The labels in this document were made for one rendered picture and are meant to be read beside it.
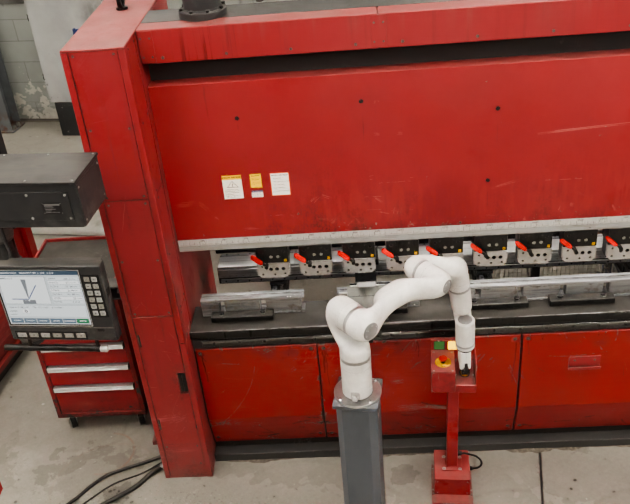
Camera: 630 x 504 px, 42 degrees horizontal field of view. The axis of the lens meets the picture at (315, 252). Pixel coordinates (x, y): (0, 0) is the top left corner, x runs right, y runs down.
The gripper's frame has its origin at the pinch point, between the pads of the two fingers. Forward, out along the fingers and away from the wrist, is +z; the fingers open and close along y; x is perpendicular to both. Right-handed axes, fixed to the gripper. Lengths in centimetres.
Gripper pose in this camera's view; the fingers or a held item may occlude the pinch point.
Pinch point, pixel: (464, 370)
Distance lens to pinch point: 381.9
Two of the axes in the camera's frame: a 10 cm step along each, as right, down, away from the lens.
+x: 9.9, -0.7, -0.9
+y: -0.3, 6.2, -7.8
